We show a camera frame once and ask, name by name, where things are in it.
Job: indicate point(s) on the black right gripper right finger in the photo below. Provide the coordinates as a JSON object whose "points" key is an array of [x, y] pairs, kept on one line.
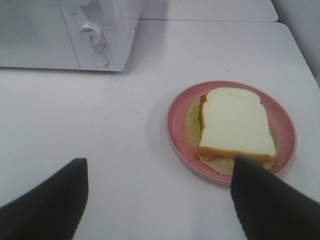
{"points": [[270, 209]]}

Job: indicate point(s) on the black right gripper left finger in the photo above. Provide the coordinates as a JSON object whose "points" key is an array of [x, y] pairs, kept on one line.
{"points": [[50, 211]]}

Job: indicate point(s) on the white bread sandwich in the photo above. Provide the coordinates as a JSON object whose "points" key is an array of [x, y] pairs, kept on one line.
{"points": [[230, 119]]}

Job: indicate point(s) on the pink round plate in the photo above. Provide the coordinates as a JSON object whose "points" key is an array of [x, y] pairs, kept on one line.
{"points": [[278, 117]]}

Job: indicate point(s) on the round door release button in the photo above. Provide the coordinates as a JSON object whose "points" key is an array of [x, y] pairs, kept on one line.
{"points": [[99, 59]]}

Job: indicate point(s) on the white microwave door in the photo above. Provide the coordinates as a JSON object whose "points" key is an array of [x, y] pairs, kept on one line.
{"points": [[33, 34]]}

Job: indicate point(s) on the white timer knob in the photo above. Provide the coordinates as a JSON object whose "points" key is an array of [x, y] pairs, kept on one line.
{"points": [[91, 33]]}

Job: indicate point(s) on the white microwave oven body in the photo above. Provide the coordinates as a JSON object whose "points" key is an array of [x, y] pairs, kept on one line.
{"points": [[118, 20]]}

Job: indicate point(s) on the white upper power knob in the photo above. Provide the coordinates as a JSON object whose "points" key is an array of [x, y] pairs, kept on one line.
{"points": [[83, 3]]}

